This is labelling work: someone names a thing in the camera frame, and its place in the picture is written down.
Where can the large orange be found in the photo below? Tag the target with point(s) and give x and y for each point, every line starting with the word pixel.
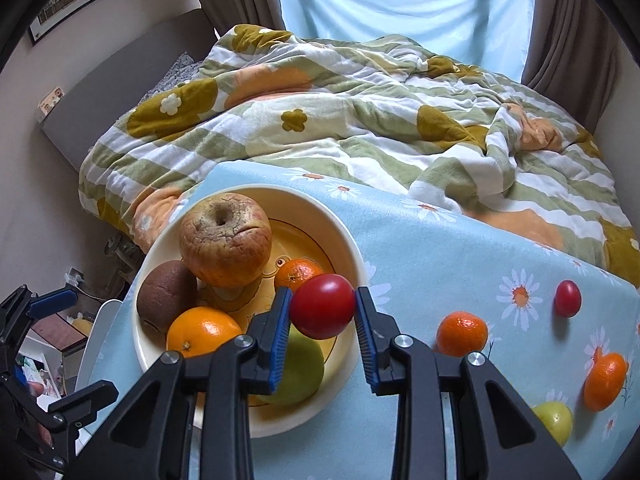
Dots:
pixel 200 330

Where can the green apple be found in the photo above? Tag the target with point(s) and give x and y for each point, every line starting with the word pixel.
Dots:
pixel 552 422
pixel 305 365

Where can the grey headboard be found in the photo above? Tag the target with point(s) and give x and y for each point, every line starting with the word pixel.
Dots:
pixel 125 60

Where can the light blue window cloth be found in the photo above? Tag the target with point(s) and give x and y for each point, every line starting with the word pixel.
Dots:
pixel 400 5

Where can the wrinkled yellow apple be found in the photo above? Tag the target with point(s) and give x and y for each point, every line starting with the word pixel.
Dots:
pixel 225 245

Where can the patterned grey pillow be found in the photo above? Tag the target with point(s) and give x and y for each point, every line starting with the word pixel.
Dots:
pixel 172 77

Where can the pinkish brown box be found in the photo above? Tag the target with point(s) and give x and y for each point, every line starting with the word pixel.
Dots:
pixel 55 332

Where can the wall socket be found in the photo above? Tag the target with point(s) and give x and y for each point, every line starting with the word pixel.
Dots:
pixel 51 99

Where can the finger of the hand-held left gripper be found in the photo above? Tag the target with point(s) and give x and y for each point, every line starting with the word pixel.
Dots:
pixel 52 302
pixel 85 402

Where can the blue daisy tablecloth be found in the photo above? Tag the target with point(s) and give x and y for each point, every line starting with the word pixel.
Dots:
pixel 450 260

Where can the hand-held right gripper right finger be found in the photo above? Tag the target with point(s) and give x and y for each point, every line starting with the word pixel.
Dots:
pixel 365 340

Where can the cream bowl with duck print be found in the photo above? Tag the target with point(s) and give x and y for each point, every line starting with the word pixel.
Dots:
pixel 320 220

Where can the small tangerine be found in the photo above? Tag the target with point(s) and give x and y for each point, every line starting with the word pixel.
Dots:
pixel 461 333
pixel 300 272

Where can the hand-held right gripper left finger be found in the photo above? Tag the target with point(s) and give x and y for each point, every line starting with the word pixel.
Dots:
pixel 280 340

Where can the small red tomato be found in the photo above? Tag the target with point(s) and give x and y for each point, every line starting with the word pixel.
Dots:
pixel 322 305
pixel 568 298

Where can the brown kiwi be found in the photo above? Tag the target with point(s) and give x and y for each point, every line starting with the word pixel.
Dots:
pixel 162 295

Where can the green striped floral blanket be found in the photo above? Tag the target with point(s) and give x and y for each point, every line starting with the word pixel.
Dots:
pixel 350 125

